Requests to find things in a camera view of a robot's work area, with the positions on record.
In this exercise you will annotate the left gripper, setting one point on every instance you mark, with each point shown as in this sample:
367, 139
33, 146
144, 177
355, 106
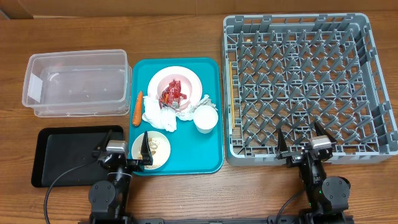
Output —
138, 165

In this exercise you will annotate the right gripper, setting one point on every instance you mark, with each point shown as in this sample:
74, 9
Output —
294, 156

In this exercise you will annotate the orange carrot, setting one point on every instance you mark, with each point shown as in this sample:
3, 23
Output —
137, 114

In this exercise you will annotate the white napkin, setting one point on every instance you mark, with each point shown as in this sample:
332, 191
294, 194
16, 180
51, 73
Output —
157, 117

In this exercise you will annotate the red snack wrapper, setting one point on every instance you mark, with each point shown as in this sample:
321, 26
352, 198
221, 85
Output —
172, 95

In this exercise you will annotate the foil paper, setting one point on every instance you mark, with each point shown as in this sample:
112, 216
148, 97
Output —
187, 113

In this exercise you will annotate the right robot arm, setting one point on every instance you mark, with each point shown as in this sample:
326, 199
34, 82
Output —
327, 196

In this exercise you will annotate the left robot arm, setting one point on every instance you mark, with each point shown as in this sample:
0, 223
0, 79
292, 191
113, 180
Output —
109, 197

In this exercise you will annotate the grey dishwasher rack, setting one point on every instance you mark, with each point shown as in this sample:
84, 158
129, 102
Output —
290, 70

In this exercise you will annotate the white bowl with food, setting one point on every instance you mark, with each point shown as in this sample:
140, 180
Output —
159, 147

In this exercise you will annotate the black plastic tray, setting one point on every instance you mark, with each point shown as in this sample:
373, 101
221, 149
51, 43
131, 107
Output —
64, 155

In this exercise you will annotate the teal plastic tray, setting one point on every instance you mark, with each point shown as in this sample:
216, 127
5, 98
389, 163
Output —
191, 151

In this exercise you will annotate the wooden chopstick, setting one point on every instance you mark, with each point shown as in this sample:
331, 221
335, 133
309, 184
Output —
232, 94

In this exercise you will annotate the clear plastic bin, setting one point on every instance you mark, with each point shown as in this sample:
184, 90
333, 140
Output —
78, 84

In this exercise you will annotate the white paper cup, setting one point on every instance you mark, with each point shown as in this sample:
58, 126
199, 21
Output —
205, 118

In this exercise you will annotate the pink bowl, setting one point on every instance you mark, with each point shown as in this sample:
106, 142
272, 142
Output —
185, 84

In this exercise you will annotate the pink plate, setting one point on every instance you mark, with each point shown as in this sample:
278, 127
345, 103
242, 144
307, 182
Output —
196, 83

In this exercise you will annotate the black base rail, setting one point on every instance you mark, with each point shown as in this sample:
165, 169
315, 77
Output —
202, 221

